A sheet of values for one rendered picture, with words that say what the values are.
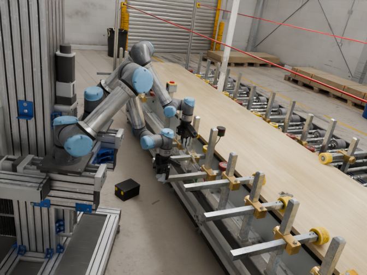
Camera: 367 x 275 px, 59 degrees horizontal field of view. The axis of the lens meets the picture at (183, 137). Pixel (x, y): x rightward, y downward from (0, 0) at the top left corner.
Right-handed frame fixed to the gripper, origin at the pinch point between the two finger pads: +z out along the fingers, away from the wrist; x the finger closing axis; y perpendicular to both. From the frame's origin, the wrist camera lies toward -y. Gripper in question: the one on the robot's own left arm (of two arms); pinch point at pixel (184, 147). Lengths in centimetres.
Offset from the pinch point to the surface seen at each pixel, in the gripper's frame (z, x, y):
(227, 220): 22, 11, -54
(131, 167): 92, -46, 120
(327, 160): -3, -77, -69
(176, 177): 6.4, 24.0, -19.4
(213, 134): -20.2, 1.0, -23.7
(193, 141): -2.9, -7.8, -0.4
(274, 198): 2, -6, -70
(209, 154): -5.9, 1.0, -23.8
